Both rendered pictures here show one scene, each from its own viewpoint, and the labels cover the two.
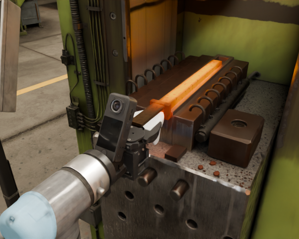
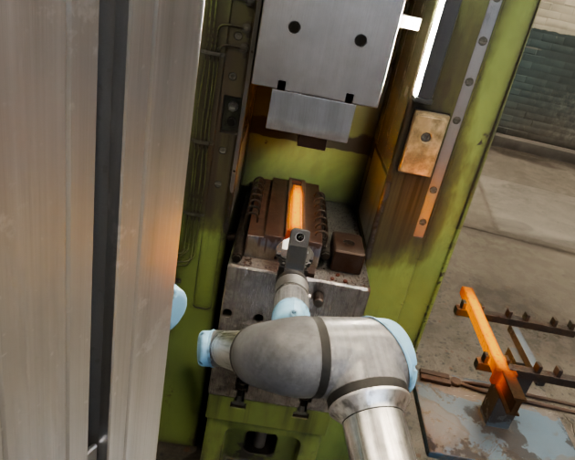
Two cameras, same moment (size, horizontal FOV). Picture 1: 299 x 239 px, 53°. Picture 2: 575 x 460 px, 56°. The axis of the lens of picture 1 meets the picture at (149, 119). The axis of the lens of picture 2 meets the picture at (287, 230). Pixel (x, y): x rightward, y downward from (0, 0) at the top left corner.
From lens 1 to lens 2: 0.90 m
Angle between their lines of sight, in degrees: 31
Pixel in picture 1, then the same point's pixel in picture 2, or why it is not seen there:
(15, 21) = not seen: hidden behind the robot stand
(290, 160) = (375, 267)
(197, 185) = (330, 293)
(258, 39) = (323, 162)
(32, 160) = not seen: outside the picture
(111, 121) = (297, 248)
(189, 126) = (318, 248)
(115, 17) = (224, 151)
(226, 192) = (354, 293)
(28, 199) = (291, 301)
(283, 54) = (344, 177)
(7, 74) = not seen: hidden behind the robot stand
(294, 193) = (377, 294)
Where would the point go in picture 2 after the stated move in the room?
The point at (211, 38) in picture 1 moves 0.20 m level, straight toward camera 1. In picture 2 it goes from (277, 160) to (296, 183)
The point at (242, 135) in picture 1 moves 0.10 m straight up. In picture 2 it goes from (357, 250) to (366, 217)
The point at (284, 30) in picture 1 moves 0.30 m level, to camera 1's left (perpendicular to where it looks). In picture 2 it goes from (345, 156) to (267, 157)
